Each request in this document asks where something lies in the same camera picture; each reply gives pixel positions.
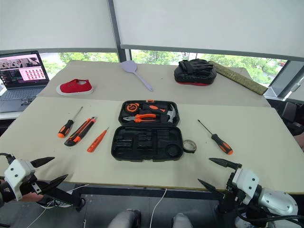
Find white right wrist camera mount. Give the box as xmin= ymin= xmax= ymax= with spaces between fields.
xmin=231 ymin=168 xmax=262 ymax=205

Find grey spatula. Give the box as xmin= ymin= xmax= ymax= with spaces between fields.
xmin=120 ymin=60 xmax=154 ymax=92

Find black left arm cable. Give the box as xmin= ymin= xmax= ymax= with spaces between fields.
xmin=0 ymin=153 xmax=16 ymax=165

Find orange handled pliers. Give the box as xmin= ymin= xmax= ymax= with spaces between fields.
xmin=123 ymin=113 xmax=157 ymax=124

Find black red boxing pad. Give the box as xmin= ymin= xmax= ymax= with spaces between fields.
xmin=173 ymin=59 xmax=217 ymax=86

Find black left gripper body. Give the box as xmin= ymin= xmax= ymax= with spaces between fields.
xmin=19 ymin=166 xmax=43 ymax=200

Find open grey laptop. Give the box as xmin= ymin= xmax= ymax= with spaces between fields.
xmin=0 ymin=50 xmax=50 ymax=114

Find grey slanted window post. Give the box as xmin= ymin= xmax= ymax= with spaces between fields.
xmin=263 ymin=60 xmax=304 ymax=98

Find narrow white roller blind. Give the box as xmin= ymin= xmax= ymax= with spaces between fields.
xmin=0 ymin=0 xmax=117 ymax=52

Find claw hammer black orange handle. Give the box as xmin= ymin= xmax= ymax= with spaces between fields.
xmin=141 ymin=103 xmax=179 ymax=124

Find red slip-on shoe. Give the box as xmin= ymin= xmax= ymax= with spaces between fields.
xmin=56 ymin=78 xmax=94 ymax=96

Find orange voltage tester pen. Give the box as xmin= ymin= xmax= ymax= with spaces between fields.
xmin=86 ymin=127 xmax=109 ymax=153

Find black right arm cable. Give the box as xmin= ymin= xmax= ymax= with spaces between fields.
xmin=234 ymin=206 xmax=304 ymax=228

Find orange black tape measure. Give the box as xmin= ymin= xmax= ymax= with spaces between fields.
xmin=125 ymin=102 xmax=141 ymax=112

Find black table frame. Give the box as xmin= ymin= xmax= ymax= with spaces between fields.
xmin=35 ymin=180 xmax=226 ymax=212

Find white sneaker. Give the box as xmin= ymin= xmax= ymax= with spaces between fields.
xmin=39 ymin=199 xmax=72 ymax=209

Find long olive brown bar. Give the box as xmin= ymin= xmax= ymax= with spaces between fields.
xmin=209 ymin=61 xmax=268 ymax=96

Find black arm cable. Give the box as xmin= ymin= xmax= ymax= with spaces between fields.
xmin=234 ymin=206 xmax=304 ymax=228
xmin=0 ymin=153 xmax=16 ymax=165

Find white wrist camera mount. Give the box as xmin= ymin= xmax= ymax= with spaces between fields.
xmin=231 ymin=168 xmax=262 ymax=205
xmin=4 ymin=159 xmax=36 ymax=199

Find black office chair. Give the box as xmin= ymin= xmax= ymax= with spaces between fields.
xmin=267 ymin=98 xmax=304 ymax=136

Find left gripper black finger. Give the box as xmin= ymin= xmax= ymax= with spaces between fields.
xmin=30 ymin=156 xmax=56 ymax=168
xmin=39 ymin=174 xmax=69 ymax=193

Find grey electrical tape roll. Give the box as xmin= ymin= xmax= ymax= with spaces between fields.
xmin=182 ymin=139 xmax=197 ymax=154

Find black tool case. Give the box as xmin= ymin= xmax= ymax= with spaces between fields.
xmin=111 ymin=100 xmax=185 ymax=163

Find grey window centre post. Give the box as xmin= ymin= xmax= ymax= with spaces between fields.
xmin=106 ymin=0 xmax=133 ymax=64

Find black orange screwdriver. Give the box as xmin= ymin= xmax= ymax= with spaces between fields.
xmin=197 ymin=119 xmax=234 ymax=155
xmin=57 ymin=106 xmax=84 ymax=139

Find black orange utility knife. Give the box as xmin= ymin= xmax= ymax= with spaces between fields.
xmin=64 ymin=116 xmax=97 ymax=147

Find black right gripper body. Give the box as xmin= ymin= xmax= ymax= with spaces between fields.
xmin=218 ymin=170 xmax=247 ymax=214

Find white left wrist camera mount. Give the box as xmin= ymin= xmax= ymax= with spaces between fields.
xmin=4 ymin=159 xmax=36 ymax=199

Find wide white roller blind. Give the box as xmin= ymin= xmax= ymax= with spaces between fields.
xmin=113 ymin=0 xmax=304 ymax=62

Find white hanging cable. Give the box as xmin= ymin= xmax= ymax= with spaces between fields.
xmin=25 ymin=183 xmax=90 ymax=228
xmin=151 ymin=188 xmax=168 ymax=228

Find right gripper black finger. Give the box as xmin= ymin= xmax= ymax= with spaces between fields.
xmin=197 ymin=179 xmax=226 ymax=200
xmin=209 ymin=158 xmax=243 ymax=170

